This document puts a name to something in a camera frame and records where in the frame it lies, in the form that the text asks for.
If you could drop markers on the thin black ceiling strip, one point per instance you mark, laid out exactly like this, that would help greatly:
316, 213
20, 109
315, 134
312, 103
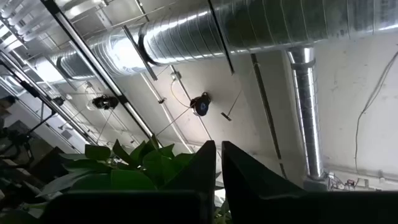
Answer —
267, 109

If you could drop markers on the black ceiling-mounted device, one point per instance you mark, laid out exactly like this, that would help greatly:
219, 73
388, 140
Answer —
104, 102

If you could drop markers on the long black ceiling beam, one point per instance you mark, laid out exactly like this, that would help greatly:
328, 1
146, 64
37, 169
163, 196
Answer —
123, 99

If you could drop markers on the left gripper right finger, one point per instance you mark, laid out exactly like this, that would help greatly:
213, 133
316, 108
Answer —
248, 193

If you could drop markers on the short black ceiling rail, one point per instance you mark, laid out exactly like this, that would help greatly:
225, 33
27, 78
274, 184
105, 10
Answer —
220, 37

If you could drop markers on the narrow metal duct branch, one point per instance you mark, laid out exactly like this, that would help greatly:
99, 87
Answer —
306, 109

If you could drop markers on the large spiral metal duct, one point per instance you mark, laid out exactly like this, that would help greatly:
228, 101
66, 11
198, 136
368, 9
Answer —
186, 34

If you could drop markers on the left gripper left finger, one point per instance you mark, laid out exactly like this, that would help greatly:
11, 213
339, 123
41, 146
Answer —
192, 186

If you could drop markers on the green leafy plant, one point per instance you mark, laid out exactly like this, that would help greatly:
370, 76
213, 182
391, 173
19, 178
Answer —
130, 180

